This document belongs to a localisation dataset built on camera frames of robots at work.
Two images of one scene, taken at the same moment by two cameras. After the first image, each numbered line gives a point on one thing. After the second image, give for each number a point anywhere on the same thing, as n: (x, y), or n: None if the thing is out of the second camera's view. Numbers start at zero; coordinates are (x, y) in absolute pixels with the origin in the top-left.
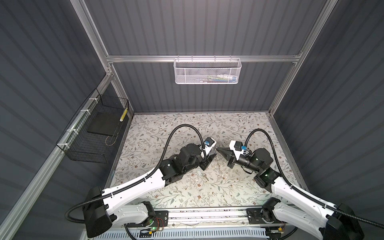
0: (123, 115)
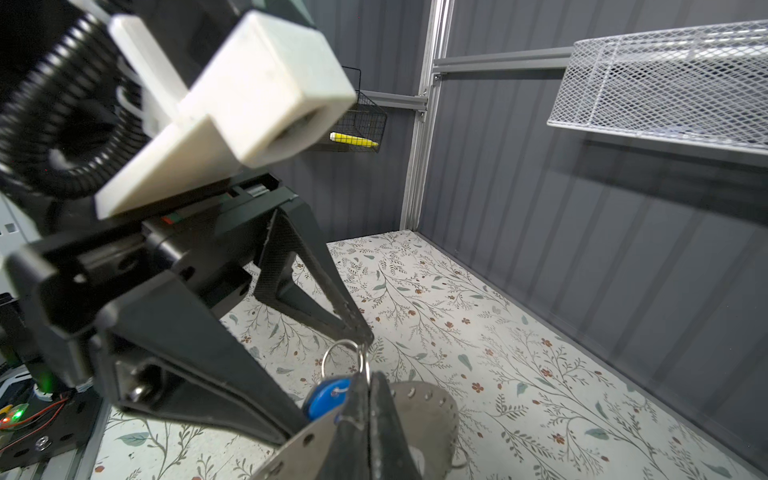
0: (353, 140)
